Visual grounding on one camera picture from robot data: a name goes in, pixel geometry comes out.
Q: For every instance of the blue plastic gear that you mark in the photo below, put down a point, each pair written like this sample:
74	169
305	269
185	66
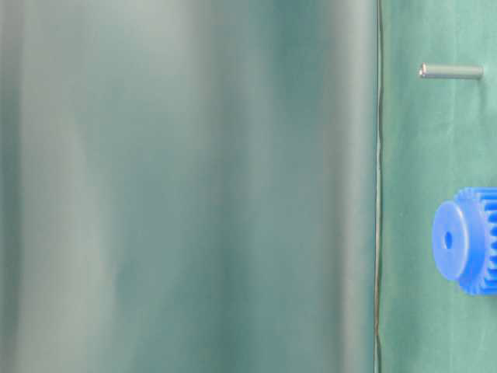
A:
464	240

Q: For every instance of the green table cloth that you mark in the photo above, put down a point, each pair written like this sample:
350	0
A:
240	186

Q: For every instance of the silver metal shaft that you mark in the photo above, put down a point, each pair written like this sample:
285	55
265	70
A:
451	71

